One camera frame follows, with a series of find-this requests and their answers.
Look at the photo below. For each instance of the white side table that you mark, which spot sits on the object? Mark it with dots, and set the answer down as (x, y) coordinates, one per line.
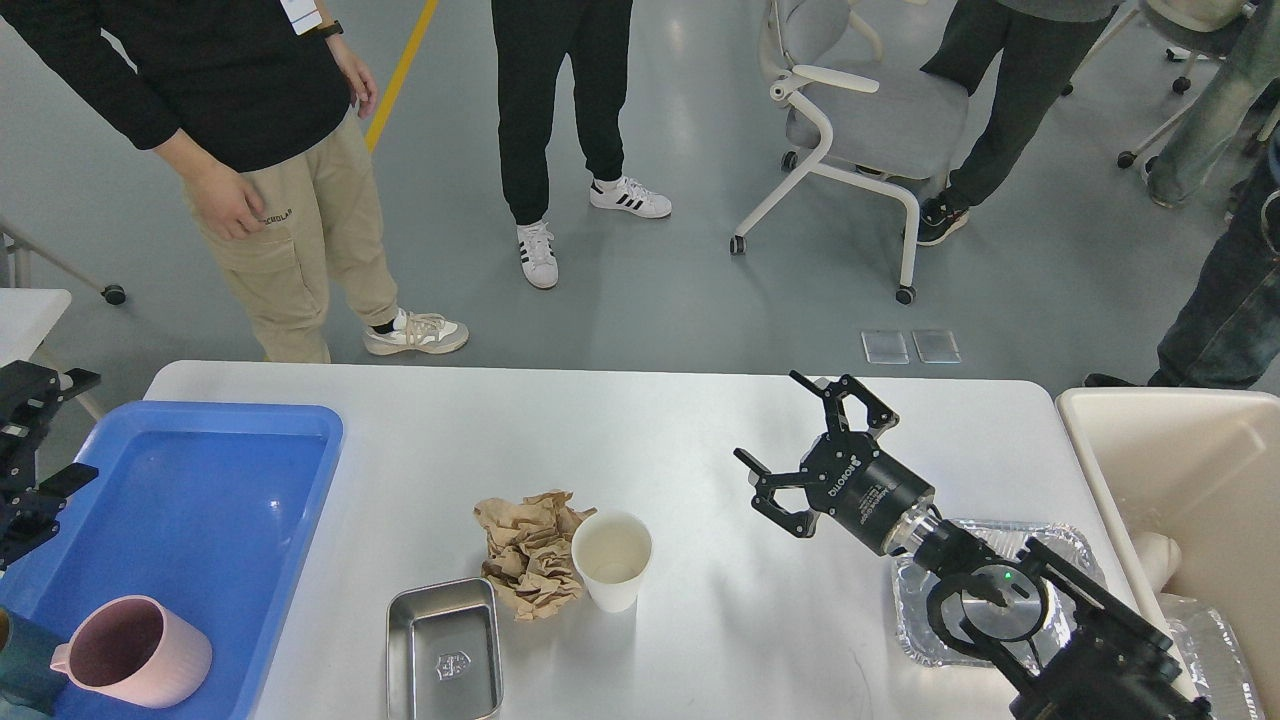
(27, 317)

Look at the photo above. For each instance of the person in blue jeans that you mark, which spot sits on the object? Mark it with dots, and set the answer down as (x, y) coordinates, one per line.
(1204, 135)

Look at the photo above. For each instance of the person in dark trousers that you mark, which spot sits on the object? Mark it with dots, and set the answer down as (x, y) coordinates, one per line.
(1040, 44)

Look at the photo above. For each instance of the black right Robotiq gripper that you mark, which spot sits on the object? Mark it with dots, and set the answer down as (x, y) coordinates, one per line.
(865, 495)

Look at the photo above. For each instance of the grey white office chair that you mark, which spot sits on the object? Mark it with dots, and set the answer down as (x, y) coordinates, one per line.
(853, 118)

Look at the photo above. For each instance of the beige plastic bin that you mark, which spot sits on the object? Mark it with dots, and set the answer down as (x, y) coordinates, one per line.
(1199, 467)

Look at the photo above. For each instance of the person in khaki trousers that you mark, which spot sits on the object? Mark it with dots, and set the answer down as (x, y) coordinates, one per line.
(255, 105)

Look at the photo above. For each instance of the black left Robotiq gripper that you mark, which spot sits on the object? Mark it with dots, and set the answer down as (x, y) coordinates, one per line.
(31, 396)

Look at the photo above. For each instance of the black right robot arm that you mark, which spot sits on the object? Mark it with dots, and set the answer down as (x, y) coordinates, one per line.
(1069, 648)

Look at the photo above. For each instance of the aluminium foil tray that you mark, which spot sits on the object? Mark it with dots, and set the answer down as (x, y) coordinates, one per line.
(911, 586)

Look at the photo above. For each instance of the crumpled brown paper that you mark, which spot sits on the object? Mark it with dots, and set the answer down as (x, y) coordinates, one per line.
(529, 552)

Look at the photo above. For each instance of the crumpled foil in bin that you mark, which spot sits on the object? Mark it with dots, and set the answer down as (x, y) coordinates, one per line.
(1213, 656)

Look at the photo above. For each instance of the pink ribbed mug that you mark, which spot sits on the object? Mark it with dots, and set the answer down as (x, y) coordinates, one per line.
(134, 650)

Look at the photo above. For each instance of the person in dark jeans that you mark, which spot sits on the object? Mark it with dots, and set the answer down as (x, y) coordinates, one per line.
(1227, 334)

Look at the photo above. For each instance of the person in black trousers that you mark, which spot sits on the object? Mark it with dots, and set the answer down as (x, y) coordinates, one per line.
(532, 41)

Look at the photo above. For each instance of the teal object at corner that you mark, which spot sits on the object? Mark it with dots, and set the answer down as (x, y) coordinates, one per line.
(29, 687)

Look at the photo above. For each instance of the blue plastic tray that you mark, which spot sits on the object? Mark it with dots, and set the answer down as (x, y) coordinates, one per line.
(210, 509)

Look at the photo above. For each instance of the white paper cup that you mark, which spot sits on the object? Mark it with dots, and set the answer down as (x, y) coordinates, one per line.
(612, 550)

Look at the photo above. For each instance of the stainless steel rectangular tray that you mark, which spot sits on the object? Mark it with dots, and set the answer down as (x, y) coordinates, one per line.
(443, 652)

